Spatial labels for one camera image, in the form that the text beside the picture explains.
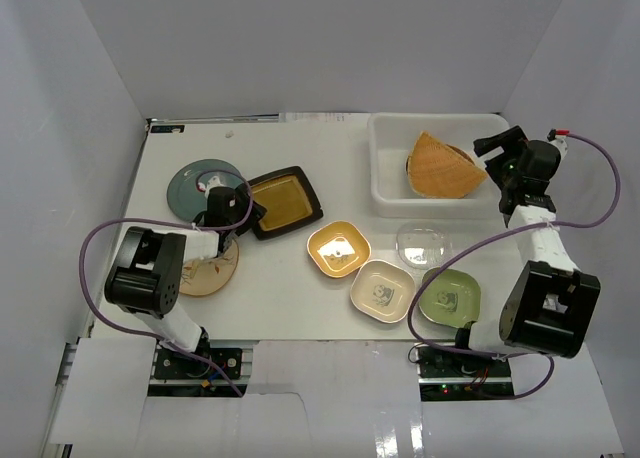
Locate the woven fan-shaped basket plate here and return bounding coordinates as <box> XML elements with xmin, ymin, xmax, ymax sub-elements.
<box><xmin>406</xmin><ymin>131</ymin><xmax>488</xmax><ymax>199</ymax></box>

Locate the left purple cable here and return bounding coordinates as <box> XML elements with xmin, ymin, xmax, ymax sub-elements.
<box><xmin>79</xmin><ymin>169</ymin><xmax>255</xmax><ymax>398</ymax></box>

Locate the teal round plate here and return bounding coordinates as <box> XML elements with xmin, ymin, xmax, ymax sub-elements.
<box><xmin>166</xmin><ymin>159</ymin><xmax>243</xmax><ymax>222</ymax></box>

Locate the white plastic bin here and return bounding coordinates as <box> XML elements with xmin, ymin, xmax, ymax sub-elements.
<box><xmin>367</xmin><ymin>113</ymin><xmax>510</xmax><ymax>220</ymax></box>

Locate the black square amber plate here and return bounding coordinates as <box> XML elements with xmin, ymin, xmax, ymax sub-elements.
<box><xmin>249</xmin><ymin>166</ymin><xmax>324</xmax><ymax>241</ymax></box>

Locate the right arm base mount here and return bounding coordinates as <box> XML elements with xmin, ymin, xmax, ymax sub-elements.
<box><xmin>407</xmin><ymin>344</ymin><xmax>515</xmax><ymax>403</ymax></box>

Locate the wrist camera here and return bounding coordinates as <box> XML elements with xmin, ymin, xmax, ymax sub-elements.
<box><xmin>547</xmin><ymin>129</ymin><xmax>570</xmax><ymax>158</ymax></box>
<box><xmin>197</xmin><ymin>174</ymin><xmax>226</xmax><ymax>196</ymax></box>

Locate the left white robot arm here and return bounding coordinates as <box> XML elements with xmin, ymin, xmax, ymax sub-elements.
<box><xmin>104</xmin><ymin>184</ymin><xmax>266</xmax><ymax>377</ymax></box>

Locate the floral patterned round plate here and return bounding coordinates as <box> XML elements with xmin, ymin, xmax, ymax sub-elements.
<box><xmin>405</xmin><ymin>147</ymin><xmax>475</xmax><ymax>189</ymax></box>

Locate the yellow panda square dish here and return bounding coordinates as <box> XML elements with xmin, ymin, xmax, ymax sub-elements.
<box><xmin>307</xmin><ymin>221</ymin><xmax>371</xmax><ymax>279</ymax></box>

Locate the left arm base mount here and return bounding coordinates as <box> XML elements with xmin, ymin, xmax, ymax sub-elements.
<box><xmin>148</xmin><ymin>346</ymin><xmax>249</xmax><ymax>398</ymax></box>

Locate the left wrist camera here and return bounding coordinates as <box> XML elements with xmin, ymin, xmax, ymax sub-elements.
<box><xmin>197</xmin><ymin>174</ymin><xmax>226</xmax><ymax>196</ymax></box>

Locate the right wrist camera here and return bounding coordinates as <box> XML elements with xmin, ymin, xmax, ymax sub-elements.
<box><xmin>547</xmin><ymin>129</ymin><xmax>570</xmax><ymax>158</ymax></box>

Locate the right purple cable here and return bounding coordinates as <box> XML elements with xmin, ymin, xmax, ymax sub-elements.
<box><xmin>407</xmin><ymin>132</ymin><xmax>622</xmax><ymax>400</ymax></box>

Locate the purple cable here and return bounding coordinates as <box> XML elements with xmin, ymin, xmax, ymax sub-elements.
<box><xmin>407</xmin><ymin>132</ymin><xmax>622</xmax><ymax>400</ymax></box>
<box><xmin>79</xmin><ymin>169</ymin><xmax>255</xmax><ymax>398</ymax></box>

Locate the green panda square dish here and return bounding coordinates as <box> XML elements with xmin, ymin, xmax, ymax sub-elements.
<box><xmin>418</xmin><ymin>269</ymin><xmax>482</xmax><ymax>328</ymax></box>

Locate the clear plastic dish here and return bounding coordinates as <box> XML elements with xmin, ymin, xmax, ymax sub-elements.
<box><xmin>396</xmin><ymin>223</ymin><xmax>452</xmax><ymax>269</ymax></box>

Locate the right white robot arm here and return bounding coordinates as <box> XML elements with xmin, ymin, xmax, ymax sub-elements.
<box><xmin>451</xmin><ymin>126</ymin><xmax>601</xmax><ymax>377</ymax></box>

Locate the beige bird branch plate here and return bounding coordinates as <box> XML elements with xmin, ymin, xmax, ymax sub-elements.
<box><xmin>179</xmin><ymin>240</ymin><xmax>239</xmax><ymax>297</ymax></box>

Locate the cream panda square dish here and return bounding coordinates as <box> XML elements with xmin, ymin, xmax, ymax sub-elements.
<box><xmin>350</xmin><ymin>260</ymin><xmax>416</xmax><ymax>324</ymax></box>

